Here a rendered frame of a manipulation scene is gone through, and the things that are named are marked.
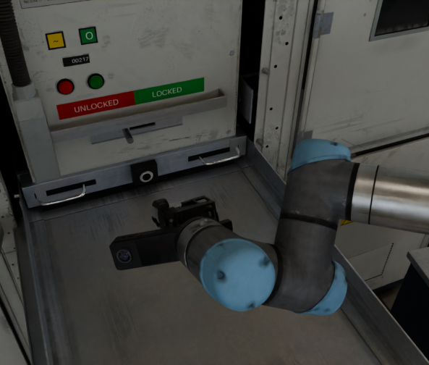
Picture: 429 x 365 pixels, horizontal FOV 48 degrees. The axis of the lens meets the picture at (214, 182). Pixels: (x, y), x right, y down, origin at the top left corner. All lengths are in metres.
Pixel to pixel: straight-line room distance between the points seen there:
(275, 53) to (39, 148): 0.53
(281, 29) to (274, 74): 0.11
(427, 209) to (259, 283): 0.21
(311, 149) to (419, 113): 0.87
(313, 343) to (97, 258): 0.46
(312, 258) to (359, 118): 0.77
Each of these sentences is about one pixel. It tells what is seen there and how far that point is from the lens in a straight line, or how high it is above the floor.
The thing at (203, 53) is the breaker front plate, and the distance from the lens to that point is 1.06.
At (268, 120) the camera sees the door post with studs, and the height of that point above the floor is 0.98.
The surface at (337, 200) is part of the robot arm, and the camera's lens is 0.61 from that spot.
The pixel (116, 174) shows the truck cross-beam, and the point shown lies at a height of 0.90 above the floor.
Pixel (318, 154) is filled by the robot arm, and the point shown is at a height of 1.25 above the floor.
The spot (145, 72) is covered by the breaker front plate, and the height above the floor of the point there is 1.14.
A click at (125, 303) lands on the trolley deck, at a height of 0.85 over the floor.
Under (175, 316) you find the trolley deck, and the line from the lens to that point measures 0.93.
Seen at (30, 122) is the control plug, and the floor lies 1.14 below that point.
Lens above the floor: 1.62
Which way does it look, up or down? 41 degrees down
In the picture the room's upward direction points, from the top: 1 degrees clockwise
